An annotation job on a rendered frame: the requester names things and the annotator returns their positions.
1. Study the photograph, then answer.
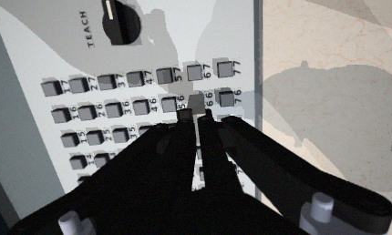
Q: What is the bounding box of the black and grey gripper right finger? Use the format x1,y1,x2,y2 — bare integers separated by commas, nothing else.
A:
195,94,392,235

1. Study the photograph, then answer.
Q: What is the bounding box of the dark grey control console with keypad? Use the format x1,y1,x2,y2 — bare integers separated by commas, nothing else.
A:
0,0,263,235

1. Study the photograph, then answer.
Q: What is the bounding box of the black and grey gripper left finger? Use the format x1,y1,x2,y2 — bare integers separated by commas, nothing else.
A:
6,95,199,235

